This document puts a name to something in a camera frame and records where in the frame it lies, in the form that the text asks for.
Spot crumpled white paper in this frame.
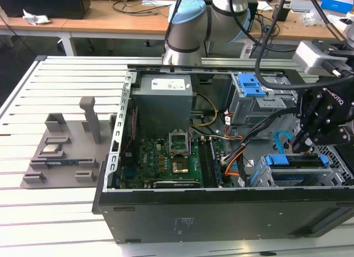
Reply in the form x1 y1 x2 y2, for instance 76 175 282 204
22 8 52 26

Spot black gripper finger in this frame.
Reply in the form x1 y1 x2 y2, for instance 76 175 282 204
293 88 331 153
300 118 351 154

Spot white box with phone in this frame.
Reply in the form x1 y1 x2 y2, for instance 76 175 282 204
329 13 354 32

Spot loose RAM stick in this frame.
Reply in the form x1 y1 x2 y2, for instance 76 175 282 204
45 160 81 167

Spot grey power supply unit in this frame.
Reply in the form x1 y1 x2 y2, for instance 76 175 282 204
131 74 193 139

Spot long wooden desk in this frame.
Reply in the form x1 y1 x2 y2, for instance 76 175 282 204
0 0 354 57

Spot silver CPU chip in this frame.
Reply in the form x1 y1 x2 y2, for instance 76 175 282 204
41 145 63 155

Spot grey parts rack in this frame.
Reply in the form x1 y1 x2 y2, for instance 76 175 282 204
20 96 118 191

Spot grey metal disk bay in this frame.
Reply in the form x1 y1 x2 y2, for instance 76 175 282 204
250 153 346 187

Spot black cable bundle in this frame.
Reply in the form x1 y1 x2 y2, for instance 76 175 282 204
221 106 299 166

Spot small black cube box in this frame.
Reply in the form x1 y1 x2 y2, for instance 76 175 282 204
272 5 291 22

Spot green motherboard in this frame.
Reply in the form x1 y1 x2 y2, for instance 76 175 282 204
118 137 236 189

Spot blue plastic drive latch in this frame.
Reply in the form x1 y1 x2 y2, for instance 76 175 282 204
237 73 268 97

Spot blue data wire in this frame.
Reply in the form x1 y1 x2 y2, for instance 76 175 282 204
273 130 293 154

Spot thin locking lever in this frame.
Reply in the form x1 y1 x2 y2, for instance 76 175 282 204
186 128 194 158

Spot large black computer box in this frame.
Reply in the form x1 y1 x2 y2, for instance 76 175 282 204
0 0 91 20

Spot clear plastic bag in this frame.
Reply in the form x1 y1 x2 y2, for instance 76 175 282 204
301 7 332 27

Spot black open PC case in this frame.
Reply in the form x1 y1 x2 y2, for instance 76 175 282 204
92 64 354 245

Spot black graphics card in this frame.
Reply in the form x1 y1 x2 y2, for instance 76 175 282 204
153 179 201 189

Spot black tower box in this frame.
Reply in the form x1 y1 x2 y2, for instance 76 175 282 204
247 0 259 31

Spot orange wire loop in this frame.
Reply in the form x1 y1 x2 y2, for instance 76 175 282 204
224 150 244 177

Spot grey metal drive cage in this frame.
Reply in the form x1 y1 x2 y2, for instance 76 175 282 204
225 71 299 128

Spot hard disk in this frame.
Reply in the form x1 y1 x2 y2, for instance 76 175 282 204
248 153 330 187

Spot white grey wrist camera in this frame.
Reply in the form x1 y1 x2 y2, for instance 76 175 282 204
292 40 349 75

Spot blue cardboard box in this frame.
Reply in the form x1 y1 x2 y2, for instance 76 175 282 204
320 0 354 14

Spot grey flat box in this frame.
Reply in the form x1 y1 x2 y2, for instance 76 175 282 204
290 0 323 13

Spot black RAM slot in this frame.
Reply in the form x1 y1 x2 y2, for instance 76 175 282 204
199 138 211 187

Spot metal socket cover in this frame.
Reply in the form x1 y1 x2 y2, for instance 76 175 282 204
168 128 192 159

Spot yellow power wires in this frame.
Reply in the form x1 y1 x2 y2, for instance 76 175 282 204
190 92 220 128

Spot CPU socket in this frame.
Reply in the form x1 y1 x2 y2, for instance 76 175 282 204
170 159 191 175

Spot installed RAM stick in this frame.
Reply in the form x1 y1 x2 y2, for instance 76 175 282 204
207 137 223 186

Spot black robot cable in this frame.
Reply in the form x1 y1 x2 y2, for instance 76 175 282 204
254 0 354 91

